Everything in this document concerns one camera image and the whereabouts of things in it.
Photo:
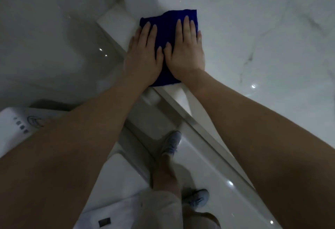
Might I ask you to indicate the person's left hand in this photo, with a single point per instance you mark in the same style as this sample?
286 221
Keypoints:
142 58

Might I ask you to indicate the person's right hand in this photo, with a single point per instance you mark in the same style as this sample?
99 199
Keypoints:
185 54

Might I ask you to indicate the person's left thumb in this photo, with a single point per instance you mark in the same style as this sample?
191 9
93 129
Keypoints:
160 54

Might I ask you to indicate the person's left middle finger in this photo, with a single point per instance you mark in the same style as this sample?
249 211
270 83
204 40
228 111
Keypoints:
145 33

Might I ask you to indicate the person's left little finger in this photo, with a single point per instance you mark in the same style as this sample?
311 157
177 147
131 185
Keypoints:
130 44

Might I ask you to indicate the person's right middle finger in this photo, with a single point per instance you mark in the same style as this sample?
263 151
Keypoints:
186 28

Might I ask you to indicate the person's right little finger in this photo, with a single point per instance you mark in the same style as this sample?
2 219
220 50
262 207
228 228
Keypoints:
199 39

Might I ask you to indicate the person's right thumb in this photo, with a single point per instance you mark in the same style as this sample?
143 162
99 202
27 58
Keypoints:
167 50

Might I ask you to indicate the blue cleaning cloth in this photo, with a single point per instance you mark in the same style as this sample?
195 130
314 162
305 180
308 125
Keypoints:
166 24

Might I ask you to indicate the person's right forearm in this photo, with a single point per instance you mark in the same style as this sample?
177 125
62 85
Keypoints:
261 142

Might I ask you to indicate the person's left forearm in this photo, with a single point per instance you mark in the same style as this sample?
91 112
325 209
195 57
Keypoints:
78 142

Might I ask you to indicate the grey sneaker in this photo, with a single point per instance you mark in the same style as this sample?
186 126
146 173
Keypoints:
196 198
171 142

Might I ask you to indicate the person's leg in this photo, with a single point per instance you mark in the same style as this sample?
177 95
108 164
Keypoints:
165 175

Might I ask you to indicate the beige shorts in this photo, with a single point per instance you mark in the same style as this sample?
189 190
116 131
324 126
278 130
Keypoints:
162 210

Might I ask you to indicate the white shirt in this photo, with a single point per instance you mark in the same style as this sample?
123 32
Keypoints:
115 213

